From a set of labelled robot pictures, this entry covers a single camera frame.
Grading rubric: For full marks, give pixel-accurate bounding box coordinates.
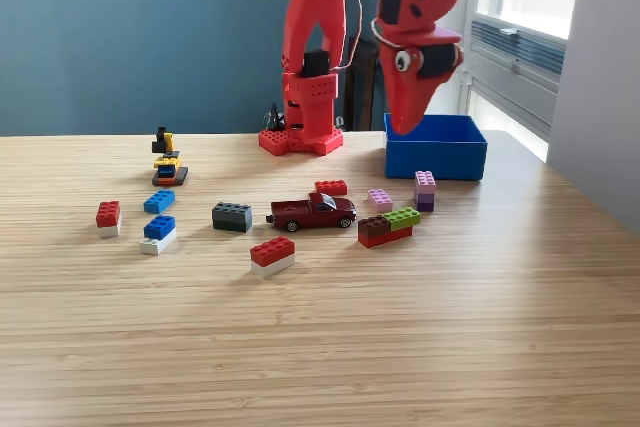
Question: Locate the grey brick stack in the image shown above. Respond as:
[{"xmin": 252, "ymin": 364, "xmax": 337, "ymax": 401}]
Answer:
[{"xmin": 211, "ymin": 202, "xmax": 253, "ymax": 234}]

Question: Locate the blue white brick stack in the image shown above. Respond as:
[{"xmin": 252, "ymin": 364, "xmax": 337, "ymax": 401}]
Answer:
[{"xmin": 139, "ymin": 214, "xmax": 178, "ymax": 255}]

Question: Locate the small red white brick stack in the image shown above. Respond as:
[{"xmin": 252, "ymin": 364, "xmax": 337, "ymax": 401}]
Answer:
[{"xmin": 95, "ymin": 200, "xmax": 123, "ymax": 239}]

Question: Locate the pink purple brick stack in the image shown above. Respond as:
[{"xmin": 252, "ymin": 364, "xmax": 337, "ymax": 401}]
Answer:
[{"xmin": 413, "ymin": 170, "xmax": 437, "ymax": 213}]

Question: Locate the flat red brick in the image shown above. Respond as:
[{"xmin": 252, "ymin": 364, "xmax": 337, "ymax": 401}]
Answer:
[{"xmin": 314, "ymin": 179, "xmax": 349, "ymax": 197}]

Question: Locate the black cable bundle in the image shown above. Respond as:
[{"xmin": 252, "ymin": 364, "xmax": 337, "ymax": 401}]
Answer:
[{"xmin": 263, "ymin": 102, "xmax": 286, "ymax": 131}]

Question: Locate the grey slatted window vent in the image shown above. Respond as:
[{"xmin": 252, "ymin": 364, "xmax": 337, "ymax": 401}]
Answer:
[{"xmin": 469, "ymin": 16, "xmax": 569, "ymax": 81}]

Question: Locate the long red white brick stack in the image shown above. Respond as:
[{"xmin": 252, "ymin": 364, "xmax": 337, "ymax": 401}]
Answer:
[{"xmin": 249, "ymin": 235, "xmax": 296, "ymax": 280}]

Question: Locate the brown green red brick stack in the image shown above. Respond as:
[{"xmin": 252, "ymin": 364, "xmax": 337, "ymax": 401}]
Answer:
[{"xmin": 357, "ymin": 207, "xmax": 422, "ymax": 249}]

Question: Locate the dark red toy pickup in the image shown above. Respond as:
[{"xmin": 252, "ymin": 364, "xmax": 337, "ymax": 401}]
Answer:
[{"xmin": 265, "ymin": 191, "xmax": 358, "ymax": 234}]

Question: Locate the single blue brick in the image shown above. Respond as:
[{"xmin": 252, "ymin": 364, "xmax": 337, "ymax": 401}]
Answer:
[{"xmin": 143, "ymin": 189, "xmax": 177, "ymax": 215}]

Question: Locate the blue plastic bin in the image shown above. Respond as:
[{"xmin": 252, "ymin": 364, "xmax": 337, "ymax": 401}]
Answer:
[{"xmin": 383, "ymin": 113, "xmax": 489, "ymax": 182}]

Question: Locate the dark folded chair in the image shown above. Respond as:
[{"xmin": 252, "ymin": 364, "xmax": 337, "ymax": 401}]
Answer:
[{"xmin": 342, "ymin": 35, "xmax": 387, "ymax": 132}]

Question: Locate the yellow toy digger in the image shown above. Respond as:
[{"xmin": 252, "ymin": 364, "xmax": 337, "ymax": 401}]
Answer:
[{"xmin": 151, "ymin": 126, "xmax": 190, "ymax": 188}]

